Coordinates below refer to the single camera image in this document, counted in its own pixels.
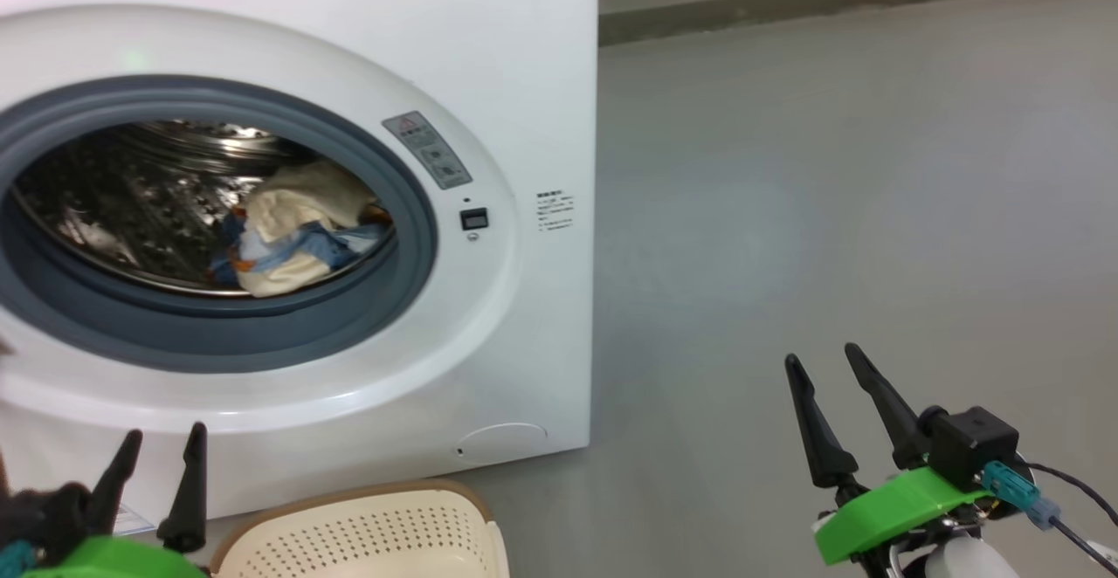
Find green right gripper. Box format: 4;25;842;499
783;342;997;566

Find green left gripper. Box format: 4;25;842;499
17;422;210;578

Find blue bear print garment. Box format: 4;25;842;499
210;207;394;286

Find cream and blue garment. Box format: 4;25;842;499
236;159;381;298

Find stainless steel washing machine drum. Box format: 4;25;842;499
10;120;398;298

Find white front-load washing machine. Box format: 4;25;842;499
0;0;600;526

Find blue energy label sticker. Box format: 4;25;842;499
109;504;158;537

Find cream perforated laundry basket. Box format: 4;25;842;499
208;479;512;578

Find round white filter cover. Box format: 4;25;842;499
456;423;549;461

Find small black text label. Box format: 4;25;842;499
535;189;576;232

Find grey warning sticker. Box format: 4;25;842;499
382;111;473;190

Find teal right camera connector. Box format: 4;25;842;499
980;461;1062;531

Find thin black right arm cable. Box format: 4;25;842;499
1022;463;1118;575

